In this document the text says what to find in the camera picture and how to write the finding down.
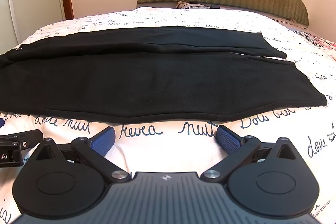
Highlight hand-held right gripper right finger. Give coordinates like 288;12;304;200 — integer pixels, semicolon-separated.
201;124;302;184

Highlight pink floral cloth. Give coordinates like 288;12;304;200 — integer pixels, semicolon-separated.
293;30;336;57

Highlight patterned pillow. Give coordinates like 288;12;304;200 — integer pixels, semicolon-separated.
176;0;211;10

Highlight white script-print blanket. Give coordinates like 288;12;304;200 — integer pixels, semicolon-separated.
0;7;336;224

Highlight black pants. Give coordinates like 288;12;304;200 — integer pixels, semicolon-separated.
0;26;327;124

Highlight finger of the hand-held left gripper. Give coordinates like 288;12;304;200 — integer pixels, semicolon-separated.
0;130;44;149

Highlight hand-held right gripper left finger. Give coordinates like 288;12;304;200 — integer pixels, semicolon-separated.
34;126;132;184

